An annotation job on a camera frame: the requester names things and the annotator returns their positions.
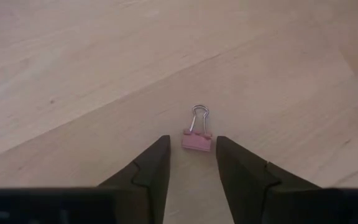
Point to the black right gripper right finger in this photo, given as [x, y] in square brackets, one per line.
[241, 174]

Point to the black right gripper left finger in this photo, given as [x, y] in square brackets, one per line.
[148, 174]

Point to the pink binder clip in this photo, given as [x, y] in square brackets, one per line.
[197, 143]

